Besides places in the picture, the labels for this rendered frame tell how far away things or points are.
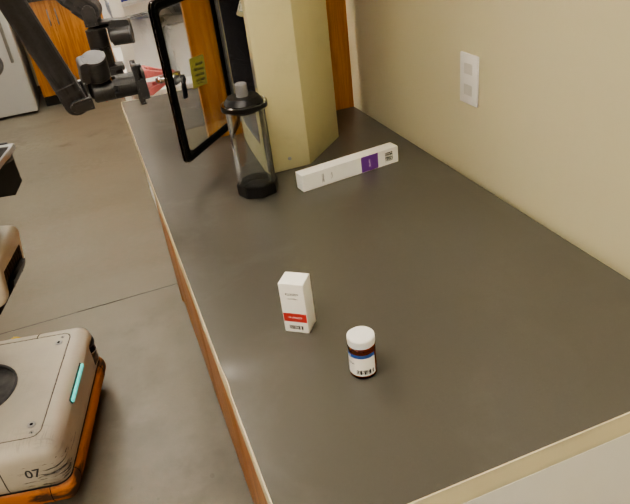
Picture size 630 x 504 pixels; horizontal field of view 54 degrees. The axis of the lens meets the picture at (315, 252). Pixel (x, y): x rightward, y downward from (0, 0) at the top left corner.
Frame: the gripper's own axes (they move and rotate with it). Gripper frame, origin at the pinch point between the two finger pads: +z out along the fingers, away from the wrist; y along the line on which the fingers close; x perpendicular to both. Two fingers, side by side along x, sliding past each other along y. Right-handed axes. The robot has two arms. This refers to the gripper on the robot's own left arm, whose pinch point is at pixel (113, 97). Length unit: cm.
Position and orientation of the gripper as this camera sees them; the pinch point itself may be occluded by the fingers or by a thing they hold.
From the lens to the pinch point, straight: 198.8
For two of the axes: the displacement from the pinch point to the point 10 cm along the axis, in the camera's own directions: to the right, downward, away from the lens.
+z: 1.1, 8.6, 5.1
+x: -3.5, -4.4, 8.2
